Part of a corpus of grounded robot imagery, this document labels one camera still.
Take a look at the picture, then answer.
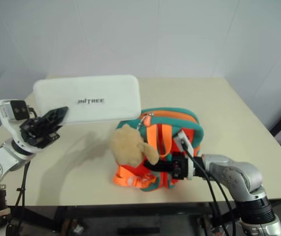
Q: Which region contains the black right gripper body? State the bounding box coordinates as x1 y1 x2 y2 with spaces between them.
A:
169 152 189 181

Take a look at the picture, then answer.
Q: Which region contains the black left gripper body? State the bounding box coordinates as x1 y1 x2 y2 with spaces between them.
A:
19 117 50 149

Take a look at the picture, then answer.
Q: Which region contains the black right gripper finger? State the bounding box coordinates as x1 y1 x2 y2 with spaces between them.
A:
143 159 174 173

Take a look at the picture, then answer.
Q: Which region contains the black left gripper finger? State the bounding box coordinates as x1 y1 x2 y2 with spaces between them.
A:
46 124 63 142
41 106 69 125

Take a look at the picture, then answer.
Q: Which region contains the white box with black print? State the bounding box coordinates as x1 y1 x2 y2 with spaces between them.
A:
32 74 142 126

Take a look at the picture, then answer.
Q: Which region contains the orange and teal backpack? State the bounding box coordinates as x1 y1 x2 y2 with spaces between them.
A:
112 107 204 193

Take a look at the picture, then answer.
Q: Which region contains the tan plush toy pendant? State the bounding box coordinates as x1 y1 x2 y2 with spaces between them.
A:
108 123 160 166

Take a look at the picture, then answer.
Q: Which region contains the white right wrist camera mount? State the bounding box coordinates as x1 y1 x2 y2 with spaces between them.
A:
174 130 195 180

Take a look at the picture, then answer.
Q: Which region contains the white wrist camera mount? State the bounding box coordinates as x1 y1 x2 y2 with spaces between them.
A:
0 99 36 148
174 130 195 180

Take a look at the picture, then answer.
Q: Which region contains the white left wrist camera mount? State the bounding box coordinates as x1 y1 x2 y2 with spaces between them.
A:
0 99 36 148

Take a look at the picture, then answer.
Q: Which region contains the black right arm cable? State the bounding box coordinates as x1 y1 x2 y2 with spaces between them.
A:
193 158 237 236
181 140 223 236

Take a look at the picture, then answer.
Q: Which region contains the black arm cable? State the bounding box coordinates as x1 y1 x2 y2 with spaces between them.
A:
14 162 31 223
193 158 237 236
181 140 223 236

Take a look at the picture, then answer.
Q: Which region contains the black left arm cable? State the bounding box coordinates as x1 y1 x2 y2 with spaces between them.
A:
14 162 31 223

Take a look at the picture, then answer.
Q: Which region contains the black table frame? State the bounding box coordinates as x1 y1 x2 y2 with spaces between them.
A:
6 202 243 236

